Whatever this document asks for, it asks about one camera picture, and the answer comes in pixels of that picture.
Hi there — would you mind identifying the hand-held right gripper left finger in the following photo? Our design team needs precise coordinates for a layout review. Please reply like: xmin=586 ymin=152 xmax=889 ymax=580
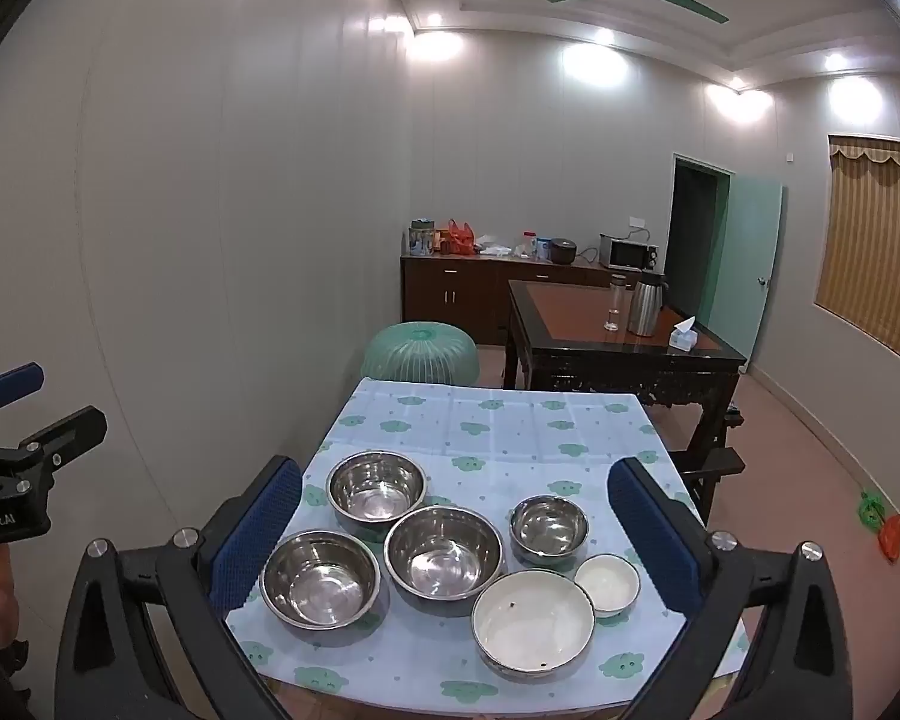
xmin=54 ymin=456 xmax=305 ymax=720

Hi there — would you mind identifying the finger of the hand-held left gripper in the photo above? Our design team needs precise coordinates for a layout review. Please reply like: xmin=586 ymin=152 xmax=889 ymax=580
xmin=15 ymin=405 xmax=110 ymax=481
xmin=0 ymin=364 xmax=46 ymax=436

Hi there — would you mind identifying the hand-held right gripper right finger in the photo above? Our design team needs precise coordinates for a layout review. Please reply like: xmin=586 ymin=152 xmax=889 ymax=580
xmin=607 ymin=456 xmax=856 ymax=720

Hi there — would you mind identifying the small white enamel bowl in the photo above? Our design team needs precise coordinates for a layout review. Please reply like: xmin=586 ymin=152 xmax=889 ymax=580
xmin=574 ymin=553 xmax=642 ymax=618

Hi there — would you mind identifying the small steel bowl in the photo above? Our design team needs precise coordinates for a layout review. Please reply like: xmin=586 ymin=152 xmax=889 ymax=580
xmin=508 ymin=495 xmax=590 ymax=563

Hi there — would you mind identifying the large white enamel bowl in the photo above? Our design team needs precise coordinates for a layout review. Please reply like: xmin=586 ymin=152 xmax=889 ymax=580
xmin=471 ymin=568 xmax=596 ymax=680

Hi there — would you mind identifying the dark wooden chair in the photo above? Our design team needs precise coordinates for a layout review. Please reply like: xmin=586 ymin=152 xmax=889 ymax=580
xmin=679 ymin=405 xmax=747 ymax=526

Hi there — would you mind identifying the cloud print tablecloth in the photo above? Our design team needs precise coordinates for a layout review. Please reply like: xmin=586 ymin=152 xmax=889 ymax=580
xmin=225 ymin=376 xmax=751 ymax=717

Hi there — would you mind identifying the steel thermos jug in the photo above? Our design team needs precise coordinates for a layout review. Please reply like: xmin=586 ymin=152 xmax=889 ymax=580
xmin=627 ymin=274 xmax=670 ymax=337

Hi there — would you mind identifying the green mesh food cover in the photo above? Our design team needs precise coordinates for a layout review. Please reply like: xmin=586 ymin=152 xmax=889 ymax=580
xmin=360 ymin=321 xmax=482 ymax=398

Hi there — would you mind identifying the clear glass tumbler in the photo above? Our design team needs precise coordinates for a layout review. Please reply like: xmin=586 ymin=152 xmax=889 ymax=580
xmin=604 ymin=274 xmax=629 ymax=332

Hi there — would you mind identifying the dark wooden table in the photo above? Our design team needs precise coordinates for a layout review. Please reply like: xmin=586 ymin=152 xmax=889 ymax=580
xmin=506 ymin=279 xmax=747 ymax=481

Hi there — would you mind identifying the white microwave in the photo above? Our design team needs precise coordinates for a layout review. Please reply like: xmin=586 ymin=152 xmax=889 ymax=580
xmin=598 ymin=234 xmax=659 ymax=271

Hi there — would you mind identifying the green door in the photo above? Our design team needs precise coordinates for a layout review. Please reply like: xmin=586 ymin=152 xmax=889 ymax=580
xmin=709 ymin=172 xmax=785 ymax=372

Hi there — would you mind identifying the brown sideboard cabinet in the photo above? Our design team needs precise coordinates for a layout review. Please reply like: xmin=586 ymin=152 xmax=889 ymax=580
xmin=400 ymin=251 xmax=605 ymax=346

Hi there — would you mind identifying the tan window blind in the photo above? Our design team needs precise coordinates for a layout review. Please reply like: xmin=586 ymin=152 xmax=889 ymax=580
xmin=814 ymin=135 xmax=900 ymax=361

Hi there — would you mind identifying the dark green door frame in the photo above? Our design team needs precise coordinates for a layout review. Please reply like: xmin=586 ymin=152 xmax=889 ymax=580
xmin=671 ymin=152 xmax=734 ymax=316

